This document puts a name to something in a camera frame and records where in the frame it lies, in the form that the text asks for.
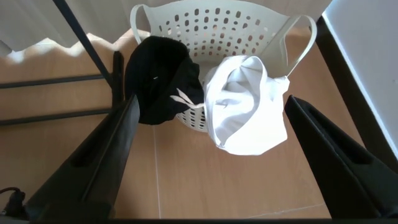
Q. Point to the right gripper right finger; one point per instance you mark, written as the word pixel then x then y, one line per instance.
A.
pixel 348 180

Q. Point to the black clothes rack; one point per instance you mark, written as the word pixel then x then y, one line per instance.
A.
pixel 117 77

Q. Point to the white garment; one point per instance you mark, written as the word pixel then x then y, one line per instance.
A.
pixel 245 118

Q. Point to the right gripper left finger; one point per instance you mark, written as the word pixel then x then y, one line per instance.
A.
pixel 93 174

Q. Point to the black shorts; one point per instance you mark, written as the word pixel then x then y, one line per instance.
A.
pixel 155 77

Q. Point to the white laundry basket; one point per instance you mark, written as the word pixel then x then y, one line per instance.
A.
pixel 217 34

